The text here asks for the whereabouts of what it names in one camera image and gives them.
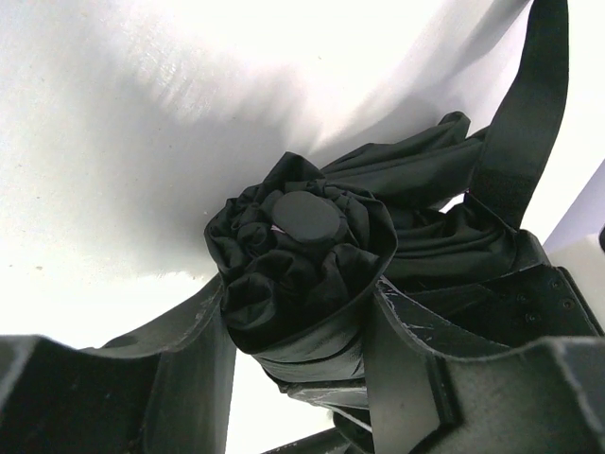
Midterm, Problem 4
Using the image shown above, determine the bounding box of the black folding umbrella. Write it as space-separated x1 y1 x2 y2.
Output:
203 0 571 393

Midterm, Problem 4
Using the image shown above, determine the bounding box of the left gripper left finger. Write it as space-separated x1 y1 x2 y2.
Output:
1 279 235 453

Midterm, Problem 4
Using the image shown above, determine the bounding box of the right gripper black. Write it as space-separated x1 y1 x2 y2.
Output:
472 231 604 347

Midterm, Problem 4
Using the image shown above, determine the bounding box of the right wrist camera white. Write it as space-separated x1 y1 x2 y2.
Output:
544 228 605 331

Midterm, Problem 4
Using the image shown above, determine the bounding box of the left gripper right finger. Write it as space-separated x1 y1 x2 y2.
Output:
364 279 604 453

